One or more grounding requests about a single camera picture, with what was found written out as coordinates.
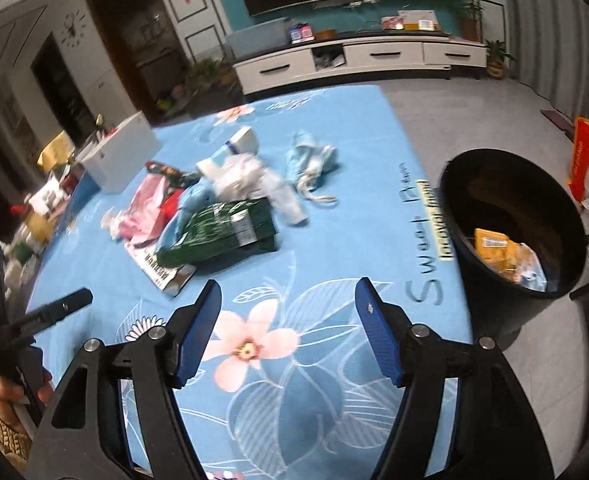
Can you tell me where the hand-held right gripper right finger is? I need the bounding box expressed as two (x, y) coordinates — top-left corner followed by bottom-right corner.
(354, 276), (557, 480)

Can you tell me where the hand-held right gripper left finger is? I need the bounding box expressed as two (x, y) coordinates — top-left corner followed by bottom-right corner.
(24, 279), (222, 480)

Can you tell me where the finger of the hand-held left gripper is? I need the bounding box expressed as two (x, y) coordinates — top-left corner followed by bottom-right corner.
(22, 288), (94, 333)

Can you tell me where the white printed carton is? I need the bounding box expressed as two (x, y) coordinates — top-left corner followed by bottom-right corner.
(124, 237), (198, 298)

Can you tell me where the dark green snack packet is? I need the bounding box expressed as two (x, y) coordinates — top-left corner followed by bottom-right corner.
(155, 196), (280, 267)

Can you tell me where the pink packet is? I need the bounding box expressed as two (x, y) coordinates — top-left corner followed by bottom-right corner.
(103, 174), (175, 246)

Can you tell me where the black trash bin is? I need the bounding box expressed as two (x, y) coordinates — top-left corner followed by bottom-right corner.
(437, 149), (589, 346)

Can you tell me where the white plastic bag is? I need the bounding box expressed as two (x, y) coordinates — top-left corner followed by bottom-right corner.
(214, 152), (280, 201)

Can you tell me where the red green wafer packet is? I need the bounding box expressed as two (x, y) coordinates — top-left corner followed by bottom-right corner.
(144, 160), (200, 186)

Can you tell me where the person's left forearm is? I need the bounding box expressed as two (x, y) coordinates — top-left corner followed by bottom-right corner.
(0, 400), (34, 471)

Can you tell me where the person's left hand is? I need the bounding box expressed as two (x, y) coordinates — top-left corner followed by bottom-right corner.
(0, 367), (55, 436)

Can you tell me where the blue floral blanket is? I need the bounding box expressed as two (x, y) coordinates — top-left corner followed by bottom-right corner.
(24, 85), (475, 480)

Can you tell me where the orange snack packet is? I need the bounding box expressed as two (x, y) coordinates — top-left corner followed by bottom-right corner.
(474, 228), (547, 291)

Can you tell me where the yellow cloth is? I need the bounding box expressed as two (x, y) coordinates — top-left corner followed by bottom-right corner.
(37, 131), (78, 168)

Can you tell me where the clear plastic cup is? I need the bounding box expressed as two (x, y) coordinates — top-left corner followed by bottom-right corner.
(262, 170), (311, 227)

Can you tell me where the white cardboard box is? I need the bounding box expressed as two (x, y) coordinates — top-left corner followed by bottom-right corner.
(77, 111), (162, 195)

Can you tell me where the blue face mask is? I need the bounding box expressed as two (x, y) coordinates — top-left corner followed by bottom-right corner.
(285, 131), (339, 206)

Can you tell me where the white blue paper cup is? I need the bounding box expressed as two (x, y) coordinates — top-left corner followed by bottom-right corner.
(197, 126), (260, 176)

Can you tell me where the bushy potted plant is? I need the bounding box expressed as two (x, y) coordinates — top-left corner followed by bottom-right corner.
(184, 55), (240, 101)

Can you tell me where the white television cabinet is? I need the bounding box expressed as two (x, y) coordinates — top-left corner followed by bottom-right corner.
(233, 30), (488, 96)

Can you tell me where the dark brown flat board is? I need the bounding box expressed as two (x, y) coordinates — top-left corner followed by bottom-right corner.
(541, 109), (575, 136)

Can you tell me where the small potted plant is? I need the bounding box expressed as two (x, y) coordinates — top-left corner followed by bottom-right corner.
(484, 40), (515, 80)

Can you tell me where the grey storage bin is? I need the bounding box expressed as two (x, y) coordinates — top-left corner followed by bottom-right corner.
(224, 17), (292, 61)

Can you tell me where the yellow white flat box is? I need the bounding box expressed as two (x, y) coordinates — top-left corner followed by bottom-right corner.
(398, 9), (441, 32)

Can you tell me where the tall potted plant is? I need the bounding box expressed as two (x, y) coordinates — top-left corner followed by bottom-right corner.
(451, 0), (487, 42)

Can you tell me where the grey curtain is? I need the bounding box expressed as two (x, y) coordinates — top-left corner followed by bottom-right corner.
(504, 0), (589, 126)

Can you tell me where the black wall clock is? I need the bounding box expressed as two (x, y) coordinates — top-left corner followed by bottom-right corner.
(59, 10), (86, 43)

